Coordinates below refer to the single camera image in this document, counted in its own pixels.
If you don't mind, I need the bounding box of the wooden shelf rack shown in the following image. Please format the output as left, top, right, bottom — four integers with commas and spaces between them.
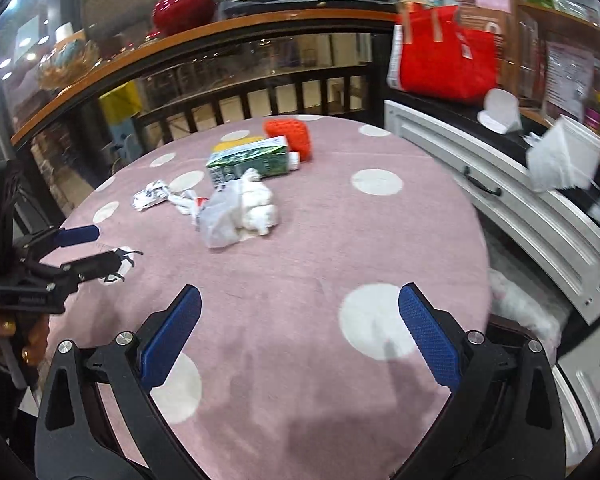
500, 0, 600, 121

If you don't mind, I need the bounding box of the white plastic scoop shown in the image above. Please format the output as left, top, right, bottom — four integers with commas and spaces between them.
477, 88, 523, 135

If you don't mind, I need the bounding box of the small white wrapper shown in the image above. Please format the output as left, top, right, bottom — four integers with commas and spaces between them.
132, 180, 171, 212

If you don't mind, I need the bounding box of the dark waste bin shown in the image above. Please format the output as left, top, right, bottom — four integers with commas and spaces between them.
485, 316, 563, 361

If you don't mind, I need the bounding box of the red fabric bag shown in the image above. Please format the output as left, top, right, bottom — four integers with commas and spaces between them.
387, 5, 498, 106

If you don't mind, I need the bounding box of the person's left hand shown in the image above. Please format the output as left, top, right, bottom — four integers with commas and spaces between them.
0, 307, 51, 376

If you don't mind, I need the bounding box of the yellow wrapper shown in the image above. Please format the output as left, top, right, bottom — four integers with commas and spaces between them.
212, 137, 261, 153

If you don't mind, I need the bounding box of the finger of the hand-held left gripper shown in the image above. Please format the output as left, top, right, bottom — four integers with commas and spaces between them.
32, 250, 123, 285
17, 225, 101, 261

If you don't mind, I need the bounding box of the green drink carton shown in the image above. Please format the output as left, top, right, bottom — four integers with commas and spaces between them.
206, 135, 290, 188

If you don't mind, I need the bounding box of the white drawer unit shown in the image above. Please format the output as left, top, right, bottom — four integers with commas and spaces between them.
550, 320, 600, 466

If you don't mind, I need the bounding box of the white labelled packet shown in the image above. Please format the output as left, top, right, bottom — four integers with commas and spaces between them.
542, 42, 596, 118

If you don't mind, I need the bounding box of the wooden counter with railing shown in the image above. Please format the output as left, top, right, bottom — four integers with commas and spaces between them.
10, 9, 401, 148

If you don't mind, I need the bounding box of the gold lotus bowl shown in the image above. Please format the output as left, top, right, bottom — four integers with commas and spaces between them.
37, 35, 101, 92

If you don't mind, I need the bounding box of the white red print wrapper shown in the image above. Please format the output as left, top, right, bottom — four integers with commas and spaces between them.
167, 190, 206, 228

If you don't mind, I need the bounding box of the brown cardboard box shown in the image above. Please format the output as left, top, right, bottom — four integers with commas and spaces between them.
455, 0, 511, 56

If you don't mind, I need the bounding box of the pink polka dot tablecloth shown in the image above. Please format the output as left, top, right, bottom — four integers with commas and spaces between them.
40, 115, 493, 480

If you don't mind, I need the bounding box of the orange foam fruit net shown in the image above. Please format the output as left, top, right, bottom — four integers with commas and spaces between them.
263, 117, 313, 162

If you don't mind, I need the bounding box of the white dresser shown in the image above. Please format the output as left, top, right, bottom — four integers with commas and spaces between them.
382, 95, 600, 326

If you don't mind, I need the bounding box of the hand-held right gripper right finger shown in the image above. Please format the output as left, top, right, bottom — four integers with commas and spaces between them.
397, 282, 567, 480

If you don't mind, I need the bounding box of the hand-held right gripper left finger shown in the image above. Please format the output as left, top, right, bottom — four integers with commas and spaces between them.
34, 284, 203, 480

